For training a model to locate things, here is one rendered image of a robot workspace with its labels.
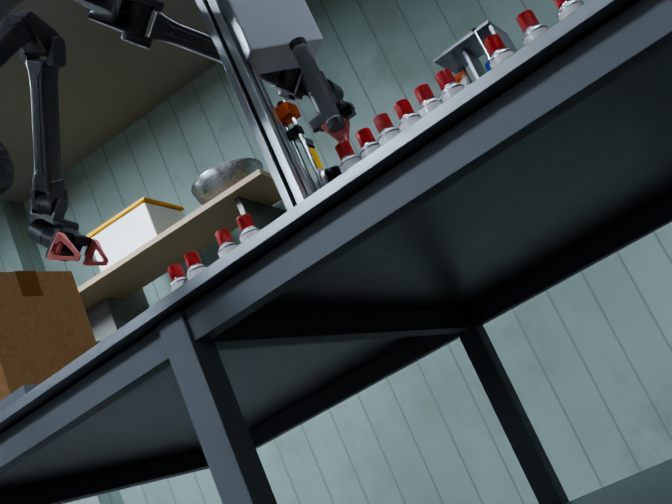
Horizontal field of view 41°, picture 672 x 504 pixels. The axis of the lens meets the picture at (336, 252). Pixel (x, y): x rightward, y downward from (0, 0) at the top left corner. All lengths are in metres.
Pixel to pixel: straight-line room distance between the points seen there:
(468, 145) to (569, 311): 3.44
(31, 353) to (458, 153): 1.01
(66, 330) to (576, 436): 3.20
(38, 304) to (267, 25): 0.75
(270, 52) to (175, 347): 0.66
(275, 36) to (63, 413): 0.85
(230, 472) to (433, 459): 3.47
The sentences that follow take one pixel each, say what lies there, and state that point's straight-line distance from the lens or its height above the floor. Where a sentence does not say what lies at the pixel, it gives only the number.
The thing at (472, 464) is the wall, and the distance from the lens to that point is 4.84.
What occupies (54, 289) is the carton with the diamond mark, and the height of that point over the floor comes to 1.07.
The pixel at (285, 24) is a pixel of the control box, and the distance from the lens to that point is 1.90.
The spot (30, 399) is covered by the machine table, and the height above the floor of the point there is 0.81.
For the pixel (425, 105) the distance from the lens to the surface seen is 1.77.
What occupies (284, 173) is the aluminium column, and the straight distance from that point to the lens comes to 1.75.
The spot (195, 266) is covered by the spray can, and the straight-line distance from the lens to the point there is 2.07.
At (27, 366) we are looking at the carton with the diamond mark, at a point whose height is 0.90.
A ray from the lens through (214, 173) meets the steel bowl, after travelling 4.86.
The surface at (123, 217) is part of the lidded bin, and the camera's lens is 5.22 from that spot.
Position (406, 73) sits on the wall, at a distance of 5.18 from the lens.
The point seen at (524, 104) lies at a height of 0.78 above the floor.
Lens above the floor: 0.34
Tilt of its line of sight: 17 degrees up
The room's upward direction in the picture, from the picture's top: 24 degrees counter-clockwise
